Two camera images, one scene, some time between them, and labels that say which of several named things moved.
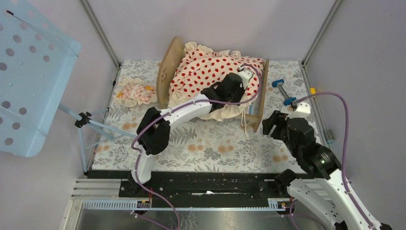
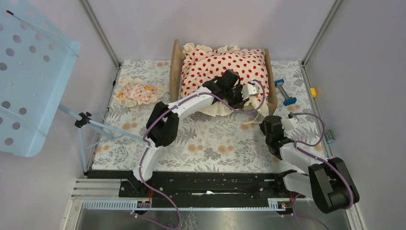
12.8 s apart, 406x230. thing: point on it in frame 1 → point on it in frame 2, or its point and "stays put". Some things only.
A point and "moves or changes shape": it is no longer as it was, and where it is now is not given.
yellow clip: (312, 91) stays put
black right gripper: (276, 118) → (262, 127)
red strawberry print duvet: (197, 66) moves or changes shape
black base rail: (196, 184) stays put
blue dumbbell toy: (288, 100) stays put
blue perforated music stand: (38, 60) stays put
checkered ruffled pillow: (131, 92) stays put
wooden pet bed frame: (164, 78) → (176, 73)
